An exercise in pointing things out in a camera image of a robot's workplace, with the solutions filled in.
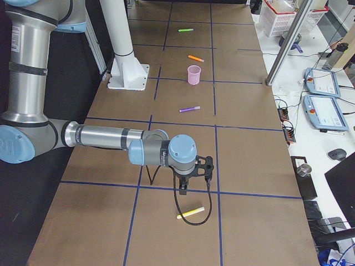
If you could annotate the black computer monitor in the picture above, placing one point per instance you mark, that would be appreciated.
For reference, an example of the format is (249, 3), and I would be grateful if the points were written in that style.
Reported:
(341, 182)

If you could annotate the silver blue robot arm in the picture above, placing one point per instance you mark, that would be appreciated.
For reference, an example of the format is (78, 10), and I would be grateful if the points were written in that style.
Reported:
(26, 132)

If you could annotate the orange highlighter pen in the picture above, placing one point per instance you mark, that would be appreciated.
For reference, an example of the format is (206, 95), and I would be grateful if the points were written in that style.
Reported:
(195, 58)

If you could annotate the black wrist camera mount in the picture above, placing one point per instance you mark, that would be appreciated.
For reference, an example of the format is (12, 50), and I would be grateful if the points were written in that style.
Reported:
(204, 167)

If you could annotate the aluminium frame post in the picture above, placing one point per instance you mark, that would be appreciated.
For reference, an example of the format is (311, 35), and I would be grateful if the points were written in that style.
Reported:
(288, 42)

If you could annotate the black flat box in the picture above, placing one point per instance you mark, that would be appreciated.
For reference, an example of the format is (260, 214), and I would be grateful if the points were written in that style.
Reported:
(305, 184)

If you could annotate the small steel cup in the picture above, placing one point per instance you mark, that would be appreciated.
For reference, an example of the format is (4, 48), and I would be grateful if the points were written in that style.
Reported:
(303, 170)

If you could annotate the pink mesh pen holder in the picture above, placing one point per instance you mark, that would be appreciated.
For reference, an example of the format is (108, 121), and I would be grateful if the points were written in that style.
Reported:
(193, 74)

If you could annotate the yellow highlighter pen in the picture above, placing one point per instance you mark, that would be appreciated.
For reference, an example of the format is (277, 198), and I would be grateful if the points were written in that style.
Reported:
(190, 213)

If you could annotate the upper black orange connector block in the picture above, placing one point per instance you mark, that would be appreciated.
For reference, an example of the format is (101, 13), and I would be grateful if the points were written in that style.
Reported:
(283, 113)

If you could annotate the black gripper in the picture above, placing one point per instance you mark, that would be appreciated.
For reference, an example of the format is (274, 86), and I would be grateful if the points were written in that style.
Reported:
(183, 178)

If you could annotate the upper blue teach pendant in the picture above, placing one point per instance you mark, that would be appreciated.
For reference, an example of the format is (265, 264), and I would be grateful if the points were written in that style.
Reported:
(322, 82)

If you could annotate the lower black orange connector block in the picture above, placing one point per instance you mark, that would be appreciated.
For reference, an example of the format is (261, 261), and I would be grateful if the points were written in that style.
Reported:
(289, 133)

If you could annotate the lower blue teach pendant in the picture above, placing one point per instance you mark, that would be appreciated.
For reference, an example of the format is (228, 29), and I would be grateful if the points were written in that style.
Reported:
(324, 113)

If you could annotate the black computer mouse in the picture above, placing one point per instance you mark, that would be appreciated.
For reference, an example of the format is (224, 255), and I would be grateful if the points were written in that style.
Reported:
(337, 154)

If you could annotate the dark water bottle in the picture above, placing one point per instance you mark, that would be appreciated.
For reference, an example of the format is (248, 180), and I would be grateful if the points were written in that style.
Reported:
(335, 55)

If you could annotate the blue teach pendant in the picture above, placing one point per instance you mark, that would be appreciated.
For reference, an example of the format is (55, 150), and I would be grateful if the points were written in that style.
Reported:
(322, 82)
(324, 113)

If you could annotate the purple highlighter pen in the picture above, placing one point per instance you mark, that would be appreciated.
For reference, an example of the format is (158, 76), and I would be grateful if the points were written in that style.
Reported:
(189, 109)

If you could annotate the green highlighter pen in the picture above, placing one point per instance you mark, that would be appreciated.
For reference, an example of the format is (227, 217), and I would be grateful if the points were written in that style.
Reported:
(186, 30)

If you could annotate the black orange connector block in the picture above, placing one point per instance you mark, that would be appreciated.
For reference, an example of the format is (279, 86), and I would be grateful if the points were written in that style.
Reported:
(283, 113)
(289, 133)

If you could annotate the white plastic basket red rim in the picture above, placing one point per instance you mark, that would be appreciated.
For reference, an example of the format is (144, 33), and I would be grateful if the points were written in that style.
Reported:
(273, 22)

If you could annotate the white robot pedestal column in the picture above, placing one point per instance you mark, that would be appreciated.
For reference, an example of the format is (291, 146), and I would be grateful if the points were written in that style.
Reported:
(127, 73)

